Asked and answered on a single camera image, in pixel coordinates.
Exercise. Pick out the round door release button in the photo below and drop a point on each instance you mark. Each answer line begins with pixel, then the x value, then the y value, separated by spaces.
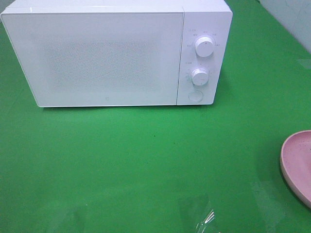
pixel 195 96

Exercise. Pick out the white microwave door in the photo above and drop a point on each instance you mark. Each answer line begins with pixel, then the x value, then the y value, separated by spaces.
pixel 78 60

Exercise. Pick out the pink round plate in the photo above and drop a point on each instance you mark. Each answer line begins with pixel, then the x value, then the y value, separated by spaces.
pixel 295 163

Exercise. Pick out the lower white round knob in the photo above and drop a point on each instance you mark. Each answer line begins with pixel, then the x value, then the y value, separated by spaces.
pixel 200 76

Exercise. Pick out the white round knob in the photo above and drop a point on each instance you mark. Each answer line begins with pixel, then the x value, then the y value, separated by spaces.
pixel 200 76
pixel 204 46

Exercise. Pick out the upper white round knob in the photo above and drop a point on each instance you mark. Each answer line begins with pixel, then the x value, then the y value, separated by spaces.
pixel 204 46

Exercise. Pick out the white microwave oven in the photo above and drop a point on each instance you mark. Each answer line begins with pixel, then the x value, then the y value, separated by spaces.
pixel 200 17

